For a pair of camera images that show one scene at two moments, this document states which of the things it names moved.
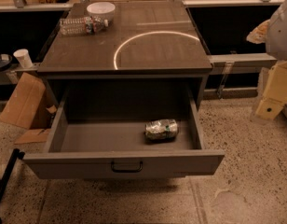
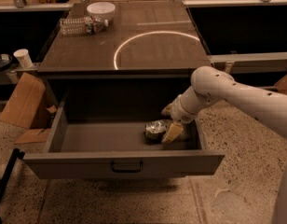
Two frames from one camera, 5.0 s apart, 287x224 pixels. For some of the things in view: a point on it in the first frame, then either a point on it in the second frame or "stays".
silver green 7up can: (161, 131) stays
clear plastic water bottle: (83, 25) stays
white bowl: (102, 9) stays
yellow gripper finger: (258, 35) to (178, 112)
